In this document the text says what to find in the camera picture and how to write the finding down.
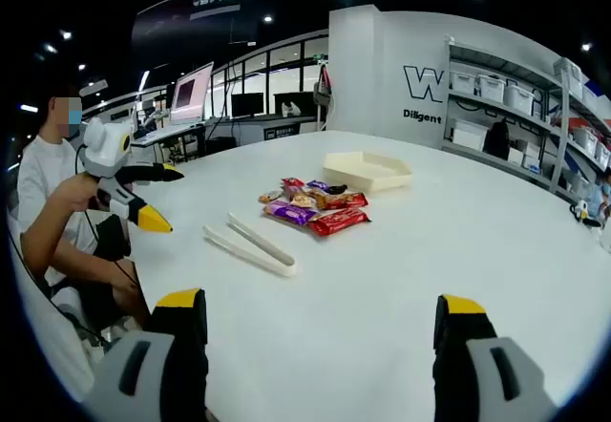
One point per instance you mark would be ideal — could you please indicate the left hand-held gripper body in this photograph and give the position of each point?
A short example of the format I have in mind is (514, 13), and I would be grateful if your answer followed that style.
(107, 147)

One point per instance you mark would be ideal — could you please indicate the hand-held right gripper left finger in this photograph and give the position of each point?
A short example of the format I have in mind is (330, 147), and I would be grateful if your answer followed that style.
(157, 374)

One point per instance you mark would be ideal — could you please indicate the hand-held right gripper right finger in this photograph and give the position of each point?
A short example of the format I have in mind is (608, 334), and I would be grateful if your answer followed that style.
(477, 379)

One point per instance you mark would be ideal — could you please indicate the cream plastic food tongs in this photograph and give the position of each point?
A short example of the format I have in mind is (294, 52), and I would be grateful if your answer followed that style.
(286, 267)

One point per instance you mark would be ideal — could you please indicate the pile of snack food packets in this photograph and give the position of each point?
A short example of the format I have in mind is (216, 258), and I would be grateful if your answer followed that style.
(334, 221)

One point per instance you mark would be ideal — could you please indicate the cream hexagonal container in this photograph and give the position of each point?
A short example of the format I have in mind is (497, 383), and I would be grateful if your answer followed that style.
(377, 182)

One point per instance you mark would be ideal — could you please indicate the person's left hand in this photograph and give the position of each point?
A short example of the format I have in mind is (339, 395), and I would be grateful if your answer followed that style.
(76, 195)

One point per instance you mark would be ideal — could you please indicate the white tilted desk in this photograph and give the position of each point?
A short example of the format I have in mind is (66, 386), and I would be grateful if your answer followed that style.
(164, 133)

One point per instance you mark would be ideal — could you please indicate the black box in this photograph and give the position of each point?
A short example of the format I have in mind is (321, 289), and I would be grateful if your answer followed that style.
(220, 145)

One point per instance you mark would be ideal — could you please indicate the linear ceiling light strip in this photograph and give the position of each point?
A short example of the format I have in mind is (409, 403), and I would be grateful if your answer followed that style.
(28, 108)

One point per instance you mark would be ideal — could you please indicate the large white framed screen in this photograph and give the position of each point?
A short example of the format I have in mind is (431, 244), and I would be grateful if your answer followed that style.
(191, 92)

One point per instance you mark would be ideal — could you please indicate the black computer monitor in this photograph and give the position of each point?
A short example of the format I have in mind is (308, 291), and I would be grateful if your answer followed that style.
(247, 104)

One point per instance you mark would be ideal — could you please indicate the grey counter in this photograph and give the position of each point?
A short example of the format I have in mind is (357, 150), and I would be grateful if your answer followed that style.
(267, 131)

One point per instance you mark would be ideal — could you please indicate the white plastic bag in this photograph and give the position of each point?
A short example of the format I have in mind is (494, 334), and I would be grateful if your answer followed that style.
(290, 109)

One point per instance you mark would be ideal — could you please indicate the black hanging banner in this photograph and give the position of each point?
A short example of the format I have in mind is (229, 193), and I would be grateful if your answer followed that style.
(200, 16)

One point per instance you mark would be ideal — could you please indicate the black framed glass partition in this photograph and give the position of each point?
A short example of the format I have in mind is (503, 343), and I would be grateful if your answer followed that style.
(286, 64)

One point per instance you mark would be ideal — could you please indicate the stack of small white cartons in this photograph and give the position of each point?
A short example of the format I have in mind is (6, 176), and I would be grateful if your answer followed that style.
(522, 154)

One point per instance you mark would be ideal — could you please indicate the black bag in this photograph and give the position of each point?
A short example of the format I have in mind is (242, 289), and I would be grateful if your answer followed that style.
(496, 140)

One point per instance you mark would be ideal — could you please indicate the white cardboard box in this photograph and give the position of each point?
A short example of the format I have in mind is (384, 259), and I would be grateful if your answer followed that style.
(468, 134)

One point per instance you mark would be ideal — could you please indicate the grey metal shelving rack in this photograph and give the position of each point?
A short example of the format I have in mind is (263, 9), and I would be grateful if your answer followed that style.
(562, 145)

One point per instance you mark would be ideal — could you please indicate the row of white storage bins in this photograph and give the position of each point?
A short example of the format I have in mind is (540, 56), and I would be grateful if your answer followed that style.
(586, 140)

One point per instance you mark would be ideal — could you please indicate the white lidded storage bin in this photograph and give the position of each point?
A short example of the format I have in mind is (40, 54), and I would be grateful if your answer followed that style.
(491, 89)
(464, 83)
(519, 99)

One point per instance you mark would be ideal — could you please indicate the translucent storage crate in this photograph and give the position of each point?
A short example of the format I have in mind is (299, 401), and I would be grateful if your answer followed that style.
(568, 69)

